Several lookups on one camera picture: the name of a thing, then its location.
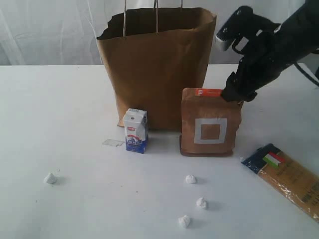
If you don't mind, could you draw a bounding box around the small blue white milk carton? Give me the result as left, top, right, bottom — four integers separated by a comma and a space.
123, 108, 149, 154

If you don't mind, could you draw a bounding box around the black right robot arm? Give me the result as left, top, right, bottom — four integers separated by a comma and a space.
216, 0, 319, 102

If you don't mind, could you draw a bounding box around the brown kraft pouch orange label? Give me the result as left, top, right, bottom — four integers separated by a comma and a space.
180, 88, 243, 157

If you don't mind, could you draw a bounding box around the white paper wad upper centre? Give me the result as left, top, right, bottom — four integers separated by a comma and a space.
185, 175, 196, 184

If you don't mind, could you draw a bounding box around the white backdrop curtain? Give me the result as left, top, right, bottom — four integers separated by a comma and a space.
0, 0, 305, 65

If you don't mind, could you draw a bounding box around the spaghetti packet with Italian flag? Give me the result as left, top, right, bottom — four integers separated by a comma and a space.
242, 143, 319, 222

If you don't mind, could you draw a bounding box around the white paper wad lower centre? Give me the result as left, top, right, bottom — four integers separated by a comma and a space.
178, 215, 191, 229

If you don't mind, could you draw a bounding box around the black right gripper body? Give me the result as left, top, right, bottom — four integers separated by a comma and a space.
236, 23, 294, 92

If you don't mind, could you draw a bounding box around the white paper wad far left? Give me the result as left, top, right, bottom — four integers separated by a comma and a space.
44, 173, 57, 184

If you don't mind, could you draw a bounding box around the white paper wad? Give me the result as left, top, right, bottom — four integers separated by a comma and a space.
185, 175, 196, 184
44, 173, 57, 184
196, 197, 207, 209
178, 215, 191, 229

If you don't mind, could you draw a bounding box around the white paper wad middle centre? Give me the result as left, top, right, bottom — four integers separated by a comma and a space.
196, 197, 207, 209

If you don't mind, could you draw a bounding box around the brown paper shopping bag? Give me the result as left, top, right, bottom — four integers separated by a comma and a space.
97, 7, 217, 131

